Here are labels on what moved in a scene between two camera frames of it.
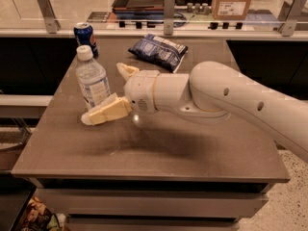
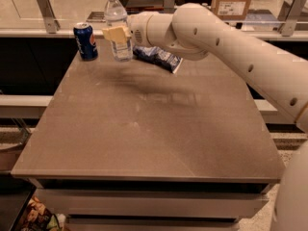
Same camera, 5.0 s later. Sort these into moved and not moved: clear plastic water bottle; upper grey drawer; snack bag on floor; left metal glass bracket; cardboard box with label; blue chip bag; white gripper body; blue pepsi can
Moved: white gripper body; clear plastic water bottle
Not moved: blue pepsi can; snack bag on floor; blue chip bag; left metal glass bracket; cardboard box with label; upper grey drawer
